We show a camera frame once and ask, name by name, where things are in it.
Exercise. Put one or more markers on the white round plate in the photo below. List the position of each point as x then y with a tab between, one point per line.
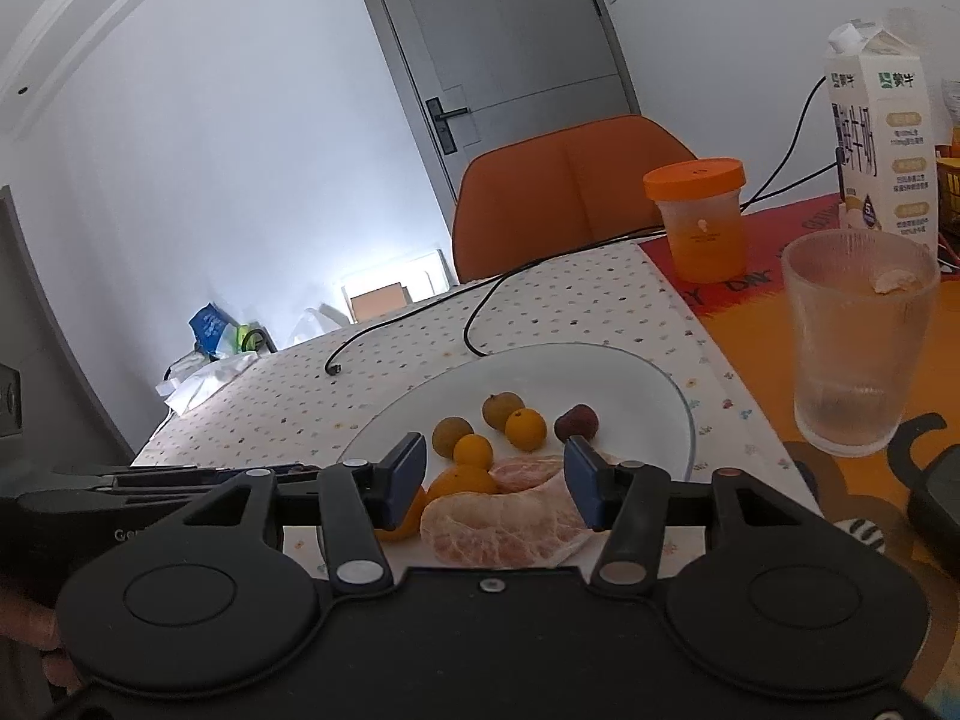
592	375

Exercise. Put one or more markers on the blue plastic bag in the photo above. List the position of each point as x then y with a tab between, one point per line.
212	328

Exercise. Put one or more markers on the dark red lychee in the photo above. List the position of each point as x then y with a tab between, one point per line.
576	422

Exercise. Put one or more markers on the red orange printed mat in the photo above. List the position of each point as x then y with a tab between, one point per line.
757	345

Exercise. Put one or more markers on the person's left hand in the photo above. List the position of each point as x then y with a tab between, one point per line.
30	630

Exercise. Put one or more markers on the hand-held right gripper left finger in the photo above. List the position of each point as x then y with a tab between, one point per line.
405	481

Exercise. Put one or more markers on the small orange kumquat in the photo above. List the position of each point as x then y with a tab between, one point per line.
525	428
474	451

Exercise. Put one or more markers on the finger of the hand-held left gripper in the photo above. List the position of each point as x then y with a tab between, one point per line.
150	476

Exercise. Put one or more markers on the wide peeled pomelo segment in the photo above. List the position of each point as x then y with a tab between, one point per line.
495	532

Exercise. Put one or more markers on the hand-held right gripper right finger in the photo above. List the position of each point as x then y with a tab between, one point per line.
585	481

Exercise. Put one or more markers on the grey door frame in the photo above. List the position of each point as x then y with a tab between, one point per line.
52	330

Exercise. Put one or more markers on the black flat device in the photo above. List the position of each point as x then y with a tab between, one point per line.
937	510

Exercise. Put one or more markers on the ribbed clear glass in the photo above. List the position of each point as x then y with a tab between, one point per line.
855	360

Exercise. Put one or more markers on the narrow peeled pomelo segment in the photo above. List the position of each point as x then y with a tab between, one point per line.
525	472

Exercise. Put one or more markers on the white flat board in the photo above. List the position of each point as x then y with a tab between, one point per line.
431	270

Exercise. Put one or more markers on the white plastic bag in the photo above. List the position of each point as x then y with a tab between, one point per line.
206	382

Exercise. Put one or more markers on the white milk carton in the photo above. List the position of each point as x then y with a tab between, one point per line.
889	135

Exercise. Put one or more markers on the green packet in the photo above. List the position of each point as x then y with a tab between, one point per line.
251	337

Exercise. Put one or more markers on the grey door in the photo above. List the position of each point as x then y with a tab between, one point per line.
510	37

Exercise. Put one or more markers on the brown kiwi fruit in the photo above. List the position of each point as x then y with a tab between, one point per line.
447	436
502	410

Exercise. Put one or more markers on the cardboard box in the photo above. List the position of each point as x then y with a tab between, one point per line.
379	302

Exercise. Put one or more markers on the orange lidded plastic cup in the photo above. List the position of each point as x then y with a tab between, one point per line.
701	232

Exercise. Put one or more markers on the orange chair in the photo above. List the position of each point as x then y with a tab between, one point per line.
570	195

